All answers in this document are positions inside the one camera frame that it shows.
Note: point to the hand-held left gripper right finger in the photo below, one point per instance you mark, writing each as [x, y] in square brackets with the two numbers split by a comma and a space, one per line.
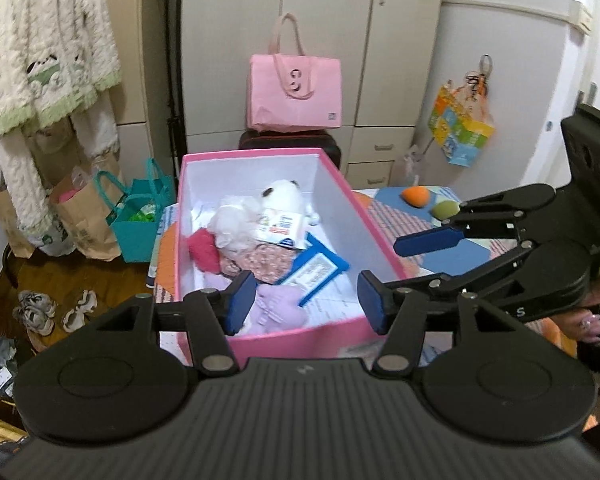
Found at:
[372, 302]

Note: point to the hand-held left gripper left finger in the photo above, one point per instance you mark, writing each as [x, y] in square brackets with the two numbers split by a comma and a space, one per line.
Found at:
[240, 302]

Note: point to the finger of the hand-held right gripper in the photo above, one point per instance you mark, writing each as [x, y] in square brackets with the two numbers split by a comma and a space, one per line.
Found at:
[455, 280]
[427, 242]

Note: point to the purple plush toy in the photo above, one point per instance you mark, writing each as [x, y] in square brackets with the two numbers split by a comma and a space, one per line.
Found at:
[280, 310]

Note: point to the floral cloth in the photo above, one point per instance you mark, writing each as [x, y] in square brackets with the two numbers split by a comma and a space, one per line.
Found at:
[265, 262]

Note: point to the pink fluffy pouch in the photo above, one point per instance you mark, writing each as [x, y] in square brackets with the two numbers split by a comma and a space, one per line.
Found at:
[204, 252]

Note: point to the blue packet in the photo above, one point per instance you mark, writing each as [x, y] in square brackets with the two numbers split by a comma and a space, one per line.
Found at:
[315, 267]

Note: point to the white fluffy mesh ball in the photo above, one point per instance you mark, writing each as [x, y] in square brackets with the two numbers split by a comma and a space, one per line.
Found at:
[235, 222]

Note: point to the pink cardboard box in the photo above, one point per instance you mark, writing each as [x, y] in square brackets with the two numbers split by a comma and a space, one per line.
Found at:
[350, 220]

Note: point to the white tissue packet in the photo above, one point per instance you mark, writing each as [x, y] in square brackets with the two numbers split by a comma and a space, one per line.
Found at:
[280, 230]

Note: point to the white panda plush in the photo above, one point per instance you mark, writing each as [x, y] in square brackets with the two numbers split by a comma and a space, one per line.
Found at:
[285, 200]

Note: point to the person's right hand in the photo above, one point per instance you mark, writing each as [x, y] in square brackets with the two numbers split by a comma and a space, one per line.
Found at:
[582, 325]

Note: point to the printed paper sheet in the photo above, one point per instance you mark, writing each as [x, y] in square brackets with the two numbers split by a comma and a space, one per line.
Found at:
[337, 300]

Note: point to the orange toy ball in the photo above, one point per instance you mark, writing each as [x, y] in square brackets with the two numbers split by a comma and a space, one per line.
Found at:
[415, 196]

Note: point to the clear plastic bag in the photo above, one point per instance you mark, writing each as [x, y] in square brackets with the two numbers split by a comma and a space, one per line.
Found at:
[415, 165]

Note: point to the colourful gift bag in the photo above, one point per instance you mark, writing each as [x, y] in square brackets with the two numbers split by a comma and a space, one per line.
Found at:
[460, 135]

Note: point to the teal woven bag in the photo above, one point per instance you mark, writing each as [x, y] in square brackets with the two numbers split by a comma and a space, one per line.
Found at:
[137, 240]

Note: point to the black suitcase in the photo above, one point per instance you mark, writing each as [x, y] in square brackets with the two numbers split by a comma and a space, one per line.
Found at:
[330, 147]

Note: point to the brown paper bag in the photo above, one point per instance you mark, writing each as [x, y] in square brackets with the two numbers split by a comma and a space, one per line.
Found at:
[90, 230]
[5, 220]

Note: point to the pink tote bag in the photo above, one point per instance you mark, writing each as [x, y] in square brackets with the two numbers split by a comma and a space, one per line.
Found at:
[295, 105]

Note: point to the white green plastic bag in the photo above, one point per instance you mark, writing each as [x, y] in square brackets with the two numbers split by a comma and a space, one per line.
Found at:
[55, 237]

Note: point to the white door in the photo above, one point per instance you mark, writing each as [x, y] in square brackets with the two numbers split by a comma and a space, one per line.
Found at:
[545, 60]

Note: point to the light wooden cabinet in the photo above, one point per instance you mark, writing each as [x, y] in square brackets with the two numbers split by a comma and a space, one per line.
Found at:
[142, 85]

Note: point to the dark crumpled bag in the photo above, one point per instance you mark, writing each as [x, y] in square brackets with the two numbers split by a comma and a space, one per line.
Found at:
[4, 370]

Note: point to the grey wardrobe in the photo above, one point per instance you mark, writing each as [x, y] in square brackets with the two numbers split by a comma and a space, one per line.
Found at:
[220, 35]

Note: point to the white fleece robe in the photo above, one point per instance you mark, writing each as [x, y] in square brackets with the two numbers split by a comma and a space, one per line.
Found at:
[45, 60]

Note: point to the black wall hook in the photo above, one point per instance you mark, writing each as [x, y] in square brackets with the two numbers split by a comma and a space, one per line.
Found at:
[486, 65]

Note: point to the beige wall switch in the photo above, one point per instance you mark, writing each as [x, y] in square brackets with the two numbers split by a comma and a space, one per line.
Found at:
[581, 17]

